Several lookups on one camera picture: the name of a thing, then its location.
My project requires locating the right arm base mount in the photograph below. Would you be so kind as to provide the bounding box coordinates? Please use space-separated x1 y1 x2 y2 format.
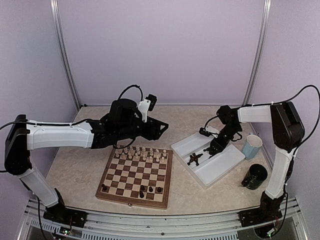
238 208 283 228

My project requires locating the dark green mug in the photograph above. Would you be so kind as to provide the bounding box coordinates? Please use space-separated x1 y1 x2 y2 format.
241 163 268 190

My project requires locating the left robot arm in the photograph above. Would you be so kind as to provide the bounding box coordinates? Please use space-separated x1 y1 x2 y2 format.
4 98 169 223

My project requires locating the left aluminium frame post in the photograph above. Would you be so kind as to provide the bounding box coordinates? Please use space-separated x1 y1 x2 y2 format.
50 0 82 110

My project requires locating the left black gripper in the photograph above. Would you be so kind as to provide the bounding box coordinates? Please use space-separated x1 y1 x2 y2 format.
116 116 169 141

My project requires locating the aluminium frame post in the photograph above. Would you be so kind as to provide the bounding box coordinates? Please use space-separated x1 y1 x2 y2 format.
242 0 272 106
50 0 82 110

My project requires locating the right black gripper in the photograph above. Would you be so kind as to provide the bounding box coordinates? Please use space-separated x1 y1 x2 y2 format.
209 123 241 155

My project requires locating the black chess rook corner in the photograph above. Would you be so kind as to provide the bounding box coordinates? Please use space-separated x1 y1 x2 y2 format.
101 184 108 192

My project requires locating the front aluminium rail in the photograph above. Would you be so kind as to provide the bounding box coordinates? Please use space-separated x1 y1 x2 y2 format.
16 198 311 240

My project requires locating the right aluminium frame post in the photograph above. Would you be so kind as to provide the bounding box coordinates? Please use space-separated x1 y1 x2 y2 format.
242 0 272 106

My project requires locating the light blue mug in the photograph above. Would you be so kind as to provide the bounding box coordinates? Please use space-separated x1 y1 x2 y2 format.
241 133 263 160

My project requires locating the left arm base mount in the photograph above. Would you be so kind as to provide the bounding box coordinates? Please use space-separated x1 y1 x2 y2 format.
43 208 88 228

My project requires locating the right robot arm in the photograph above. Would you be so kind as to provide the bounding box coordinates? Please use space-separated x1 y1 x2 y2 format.
206 101 305 222

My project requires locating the white plastic tray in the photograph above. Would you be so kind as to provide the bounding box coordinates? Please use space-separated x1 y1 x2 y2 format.
171 132 245 190

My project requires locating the wooden chess board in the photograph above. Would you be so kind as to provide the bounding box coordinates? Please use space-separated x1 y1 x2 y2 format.
95 146 173 209

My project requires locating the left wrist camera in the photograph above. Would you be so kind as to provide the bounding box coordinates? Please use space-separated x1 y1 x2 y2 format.
137 94 158 123

